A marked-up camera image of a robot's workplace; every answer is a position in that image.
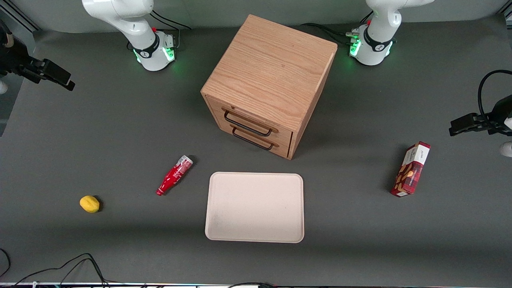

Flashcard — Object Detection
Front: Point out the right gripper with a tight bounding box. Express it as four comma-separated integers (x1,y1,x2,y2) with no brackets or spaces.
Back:
0,25,76,92

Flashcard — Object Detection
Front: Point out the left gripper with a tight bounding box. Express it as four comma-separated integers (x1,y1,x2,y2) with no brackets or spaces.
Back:
449,95,512,137

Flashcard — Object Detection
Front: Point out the beige plastic tray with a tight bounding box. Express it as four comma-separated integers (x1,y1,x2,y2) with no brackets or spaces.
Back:
205,172,305,244

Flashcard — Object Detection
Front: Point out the red cookie box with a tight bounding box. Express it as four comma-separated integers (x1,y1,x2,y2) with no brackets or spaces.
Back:
390,141,431,198

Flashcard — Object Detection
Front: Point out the yellow lemon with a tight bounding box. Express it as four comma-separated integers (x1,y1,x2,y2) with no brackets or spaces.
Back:
80,195,100,213

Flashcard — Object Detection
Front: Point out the wooden two-drawer cabinet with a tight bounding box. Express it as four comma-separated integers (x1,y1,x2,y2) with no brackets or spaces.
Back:
200,14,338,160

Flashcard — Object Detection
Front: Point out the black looped gripper cable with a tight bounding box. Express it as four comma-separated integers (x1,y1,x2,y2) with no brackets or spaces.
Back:
478,70,512,120

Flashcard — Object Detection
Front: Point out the black right arm base cable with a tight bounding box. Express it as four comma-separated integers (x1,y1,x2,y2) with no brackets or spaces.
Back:
150,10,192,31

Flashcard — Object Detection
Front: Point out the black arm base cable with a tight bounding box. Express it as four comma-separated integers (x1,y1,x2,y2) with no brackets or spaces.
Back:
300,22,354,45
150,10,192,31

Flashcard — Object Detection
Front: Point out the black left arm base cable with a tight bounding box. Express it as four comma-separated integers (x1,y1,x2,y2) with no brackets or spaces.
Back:
300,22,354,45

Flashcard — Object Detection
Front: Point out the black double floor cable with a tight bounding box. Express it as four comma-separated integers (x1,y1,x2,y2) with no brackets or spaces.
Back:
11,253,109,288

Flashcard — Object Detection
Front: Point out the long black drawer handle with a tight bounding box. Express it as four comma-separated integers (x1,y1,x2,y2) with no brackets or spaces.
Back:
223,109,274,137

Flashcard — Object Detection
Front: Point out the black curved edge cable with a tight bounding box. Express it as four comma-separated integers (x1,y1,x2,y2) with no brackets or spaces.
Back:
0,248,11,277

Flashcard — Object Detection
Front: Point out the black short floor cable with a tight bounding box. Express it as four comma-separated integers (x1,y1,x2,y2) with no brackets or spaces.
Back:
227,282,277,288

